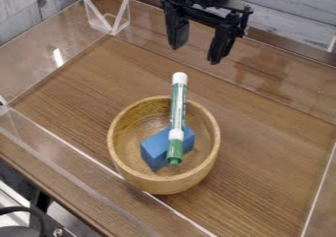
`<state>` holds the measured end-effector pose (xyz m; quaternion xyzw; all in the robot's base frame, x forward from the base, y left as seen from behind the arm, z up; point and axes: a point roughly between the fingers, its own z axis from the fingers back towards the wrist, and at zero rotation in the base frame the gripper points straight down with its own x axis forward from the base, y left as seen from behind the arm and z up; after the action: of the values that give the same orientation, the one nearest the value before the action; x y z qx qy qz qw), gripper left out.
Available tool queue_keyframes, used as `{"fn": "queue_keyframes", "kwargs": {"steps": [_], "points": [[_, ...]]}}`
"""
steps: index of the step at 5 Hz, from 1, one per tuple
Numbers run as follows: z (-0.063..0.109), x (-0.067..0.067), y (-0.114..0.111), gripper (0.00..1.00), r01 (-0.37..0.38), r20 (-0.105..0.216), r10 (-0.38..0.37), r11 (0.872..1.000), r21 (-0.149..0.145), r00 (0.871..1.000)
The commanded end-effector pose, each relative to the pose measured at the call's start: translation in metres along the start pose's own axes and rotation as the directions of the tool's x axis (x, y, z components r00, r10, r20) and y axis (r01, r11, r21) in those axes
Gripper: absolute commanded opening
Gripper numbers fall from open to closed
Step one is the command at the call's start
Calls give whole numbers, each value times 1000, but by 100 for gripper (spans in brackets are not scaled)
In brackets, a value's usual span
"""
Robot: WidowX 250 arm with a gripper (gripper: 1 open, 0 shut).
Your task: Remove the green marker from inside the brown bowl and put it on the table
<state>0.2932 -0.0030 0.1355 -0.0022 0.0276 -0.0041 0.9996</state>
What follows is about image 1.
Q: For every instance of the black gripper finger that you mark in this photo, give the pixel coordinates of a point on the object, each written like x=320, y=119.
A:
x=221, y=43
x=177, y=27

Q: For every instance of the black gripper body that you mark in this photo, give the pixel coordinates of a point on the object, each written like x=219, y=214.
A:
x=211, y=12

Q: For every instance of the green white marker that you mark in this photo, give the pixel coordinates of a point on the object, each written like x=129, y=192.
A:
x=177, y=119

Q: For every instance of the brown wooden bowl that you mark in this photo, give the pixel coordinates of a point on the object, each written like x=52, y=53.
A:
x=143, y=119

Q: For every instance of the blue rectangular block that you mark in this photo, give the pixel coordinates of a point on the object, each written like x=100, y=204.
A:
x=153, y=148

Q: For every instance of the clear acrylic corner bracket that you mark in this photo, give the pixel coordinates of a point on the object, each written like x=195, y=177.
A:
x=107, y=23

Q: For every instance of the clear acrylic front wall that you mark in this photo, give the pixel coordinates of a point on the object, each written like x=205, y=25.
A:
x=85, y=185

